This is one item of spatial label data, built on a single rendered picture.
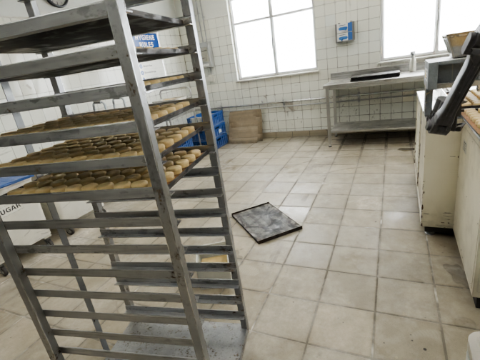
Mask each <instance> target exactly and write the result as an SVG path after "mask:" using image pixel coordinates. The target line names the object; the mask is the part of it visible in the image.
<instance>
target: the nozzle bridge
mask: <svg viewBox="0 0 480 360"><path fill-rule="evenodd" d="M465 61H466V57H463V58H457V59H453V58H451V57H449V56H448V57H442V58H436V59H426V60H425V69H424V85H425V92H424V116H428V115H430V113H431V111H432V104H433V91H434V90H437V89H444V88H451V87H452V86H453V84H454V82H455V80H456V78H457V76H458V75H459V72H460V71H461V68H462V66H463V65H464V62H465ZM476 85H480V80H478V76H477V78H476V79H475V81H474V83H473V84H472V86H476Z"/></svg>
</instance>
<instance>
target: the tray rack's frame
mask: <svg viewBox="0 0 480 360"><path fill-rule="evenodd" d="M24 4H25V7H26V10H27V13H28V15H29V18H30V17H33V16H39V15H41V14H40V12H39V8H38V6H37V3H36V0H35V1H30V2H26V3H24ZM50 82H51V85H52V87H53V90H54V93H55V94H57V93H61V92H65V89H64V85H63V83H62V80H61V77H60V76H59V77H54V78H50ZM0 84H1V87H2V89H3V91H4V94H5V97H6V100H7V102H9V101H15V98H14V95H13V93H12V90H11V87H10V86H9V82H8V81H6V82H0ZM59 108H60V111H61V115H62V116H64V115H70V114H72V111H71V107H70V105H66V106H60V107H59ZM12 115H13V117H14V121H15V122H16V125H17V128H18V129H22V128H26V127H25V125H24V122H23V119H22V117H21V114H20V112H16V113H12ZM47 205H48V208H49V211H50V213H51V216H52V218H53V220H57V219H60V218H59V214H58V212H57V210H56V207H55V204H54V202H48V203H47ZM91 205H92V207H93V210H94V212H104V209H103V206H102V204H101V203H91ZM57 231H58V233H59V236H60V239H61V242H62V244H63V245H70V244H69V240H68V239H67V236H66V233H65V231H64V229H57ZM0 253H1V255H2V257H3V259H4V261H5V264H6V266H7V268H8V270H9V272H10V274H11V277H12V279H13V280H14V283H15V284H16V287H17V289H18V291H19V293H20V295H21V298H22V300H23V302H24V304H25V306H26V309H27V311H28V313H29V315H30V317H31V320H32V321H33V323H34V326H35V327H36V330H37V332H38V334H39V336H40V338H41V340H42V343H43V345H44V347H45V349H46V351H47V354H48V355H49V358H50V359H51V360H65V359H64V356H63V354H62V352H61V349H60V348H59V345H58V343H57V341H56V339H55V336H54V334H53V332H52V330H51V327H50V326H49V323H48V321H47V319H46V316H45V314H44V312H43V309H42V307H41V305H40V303H39V300H38V299H37V297H36V294H35V292H34V289H33V287H32V285H31V283H30V281H29V278H28V276H27V274H26V272H25V270H24V267H23V265H22V263H21V260H20V258H19V256H18V254H17V252H16V249H15V247H14V245H13V243H12V240H11V238H10V236H9V233H8V231H7V230H6V227H5V225H4V223H3V220H2V218H1V216H0ZM66 255H67V257H68V259H69V262H70V264H71V267H72V268H73V269H78V268H79V267H78V265H77V262H76V259H75V257H74V254H66ZM75 277H76V280H77V283H78V285H79V288H80V290H81V291H87V289H86V286H85V283H84V280H83V278H82V276H75ZM84 301H85V303H86V306H87V309H88V311H90V312H95V310H94V307H93V304H92V302H91V299H84ZM92 321H93V324H94V327H95V329H96V331H101V332H103V331H102V328H101V325H100V323H99V320H98V319H92ZM202 330H203V333H204V338H205V339H206V340H209V344H208V346H207V351H208V354H209V359H212V360H241V359H242V356H243V352H244V347H245V344H246V339H247V336H248V330H247V329H242V328H241V324H236V323H224V322H211V321H204V322H203V325H202ZM123 334H139V335H149V336H167V337H178V338H188V339H191V334H190V332H189V327H188V325H178V324H155V323H144V322H132V321H131V322H130V323H129V325H128V326H127V327H126V329H125V330H124V332H123ZM111 351H125V352H134V353H142V354H157V355H165V356H180V357H189V358H196V354H195V351H194V347H193V346H180V345H171V344H154V343H145V342H135V341H119V340H118V341H117V342H116V343H115V345H114V346H113V348H112V349H111Z"/></svg>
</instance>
